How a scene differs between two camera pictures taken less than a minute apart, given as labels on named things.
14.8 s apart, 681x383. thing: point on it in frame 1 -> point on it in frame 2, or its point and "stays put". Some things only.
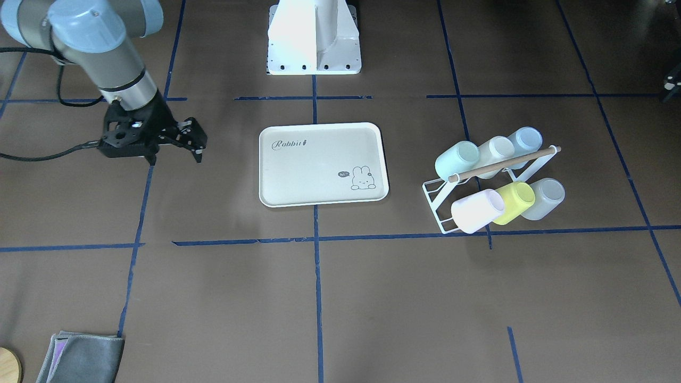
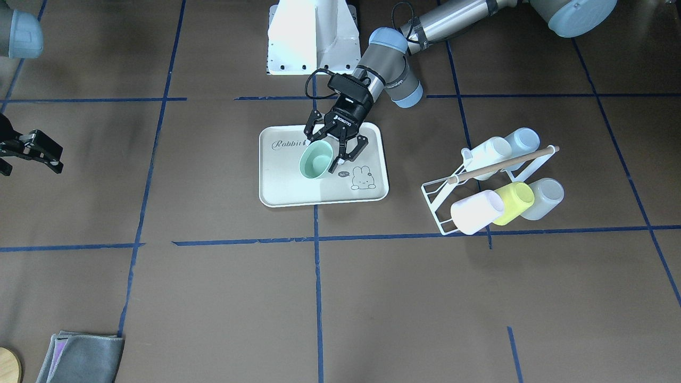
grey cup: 549,192 stays put
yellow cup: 518,197 stays put
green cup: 462,156 -> 315,159
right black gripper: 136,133 -> 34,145
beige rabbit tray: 319,164 stays put
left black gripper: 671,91 -> 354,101
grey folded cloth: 74,357 stays put
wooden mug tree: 10,369 stays put
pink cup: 472,213 stays put
